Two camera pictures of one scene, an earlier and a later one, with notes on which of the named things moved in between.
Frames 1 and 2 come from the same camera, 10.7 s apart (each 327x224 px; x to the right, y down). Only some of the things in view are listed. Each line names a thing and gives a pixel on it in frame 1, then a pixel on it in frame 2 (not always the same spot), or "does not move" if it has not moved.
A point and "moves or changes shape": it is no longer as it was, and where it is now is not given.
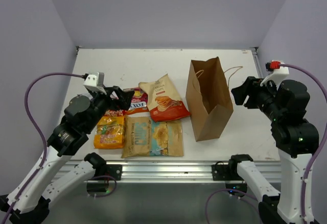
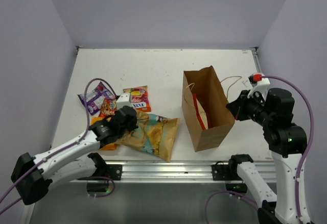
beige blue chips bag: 144,138 moves or changes shape
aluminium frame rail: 164,172 does not move
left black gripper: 124,97 -> 133,124
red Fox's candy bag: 139,102 does not move
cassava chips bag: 164,101 -> 201,114
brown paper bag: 208,98 moves or changes shape
